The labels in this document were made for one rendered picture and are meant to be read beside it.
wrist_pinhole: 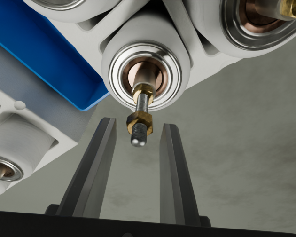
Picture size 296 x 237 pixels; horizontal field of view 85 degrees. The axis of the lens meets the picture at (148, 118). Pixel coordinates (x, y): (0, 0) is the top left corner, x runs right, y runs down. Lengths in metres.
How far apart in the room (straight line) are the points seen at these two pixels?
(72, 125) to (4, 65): 0.16
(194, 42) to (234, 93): 0.31
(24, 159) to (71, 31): 0.23
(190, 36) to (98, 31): 0.12
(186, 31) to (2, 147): 0.33
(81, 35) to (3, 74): 0.19
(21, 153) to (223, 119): 0.52
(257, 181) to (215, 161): 0.27
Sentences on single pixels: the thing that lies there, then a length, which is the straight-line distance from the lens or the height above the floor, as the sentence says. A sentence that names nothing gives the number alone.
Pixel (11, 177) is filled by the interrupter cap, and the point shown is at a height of 0.25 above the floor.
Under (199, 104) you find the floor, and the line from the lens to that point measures 0.51.
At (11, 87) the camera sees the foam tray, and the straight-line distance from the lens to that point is 0.38.
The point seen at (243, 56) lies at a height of 0.25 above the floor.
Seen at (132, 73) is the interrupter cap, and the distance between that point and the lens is 0.17.
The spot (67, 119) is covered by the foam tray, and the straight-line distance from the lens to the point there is 0.39.
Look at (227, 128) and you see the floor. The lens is 0.60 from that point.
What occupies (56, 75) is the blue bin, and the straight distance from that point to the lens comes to 0.41.
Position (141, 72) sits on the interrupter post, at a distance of 0.16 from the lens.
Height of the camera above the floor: 0.41
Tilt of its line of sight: 51 degrees down
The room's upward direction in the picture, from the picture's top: 177 degrees counter-clockwise
